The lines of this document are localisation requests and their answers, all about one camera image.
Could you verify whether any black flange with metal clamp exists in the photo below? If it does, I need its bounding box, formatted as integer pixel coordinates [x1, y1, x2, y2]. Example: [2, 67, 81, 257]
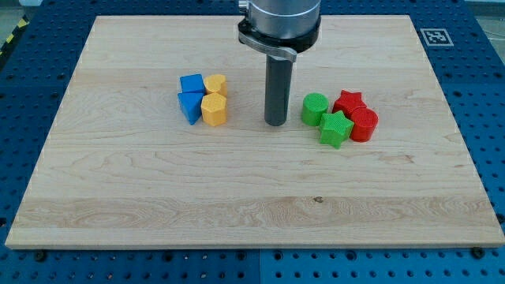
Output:
[238, 17, 321, 62]

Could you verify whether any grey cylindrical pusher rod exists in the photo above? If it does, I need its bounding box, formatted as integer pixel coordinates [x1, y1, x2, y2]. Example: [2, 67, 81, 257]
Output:
[264, 55, 293, 126]

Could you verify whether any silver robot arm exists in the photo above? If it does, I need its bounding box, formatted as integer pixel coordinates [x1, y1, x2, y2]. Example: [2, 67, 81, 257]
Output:
[238, 0, 321, 126]

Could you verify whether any red star block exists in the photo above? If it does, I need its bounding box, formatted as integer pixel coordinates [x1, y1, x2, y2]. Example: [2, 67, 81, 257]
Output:
[331, 90, 367, 118]

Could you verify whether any green star block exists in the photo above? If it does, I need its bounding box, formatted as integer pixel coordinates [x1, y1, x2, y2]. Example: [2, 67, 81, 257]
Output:
[319, 110, 354, 149]

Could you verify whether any green cylinder block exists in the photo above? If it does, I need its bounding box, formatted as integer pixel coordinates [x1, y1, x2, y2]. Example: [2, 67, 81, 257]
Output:
[301, 92, 329, 126]

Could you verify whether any yellow heart block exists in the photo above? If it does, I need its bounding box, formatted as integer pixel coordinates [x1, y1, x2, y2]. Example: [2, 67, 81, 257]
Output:
[204, 74, 227, 97]

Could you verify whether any yellow hexagon block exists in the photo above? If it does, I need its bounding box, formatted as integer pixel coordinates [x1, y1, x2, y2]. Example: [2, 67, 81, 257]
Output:
[201, 93, 227, 126]

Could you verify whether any blue cube block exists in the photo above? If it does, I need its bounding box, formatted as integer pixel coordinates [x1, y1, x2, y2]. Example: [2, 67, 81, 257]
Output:
[179, 73, 205, 93]

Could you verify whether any blue triangle block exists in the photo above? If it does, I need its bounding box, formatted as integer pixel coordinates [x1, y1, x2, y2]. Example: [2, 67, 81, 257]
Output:
[178, 92, 204, 125]

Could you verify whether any red cylinder block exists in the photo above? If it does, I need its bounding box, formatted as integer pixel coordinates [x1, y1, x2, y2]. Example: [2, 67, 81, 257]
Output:
[350, 108, 379, 142]

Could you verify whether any white fiducial marker tag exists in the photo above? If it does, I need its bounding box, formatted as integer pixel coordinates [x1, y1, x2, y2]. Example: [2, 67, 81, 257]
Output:
[421, 28, 454, 47]

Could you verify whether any wooden board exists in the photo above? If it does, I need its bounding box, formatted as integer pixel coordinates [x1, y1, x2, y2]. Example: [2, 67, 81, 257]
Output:
[6, 15, 504, 250]

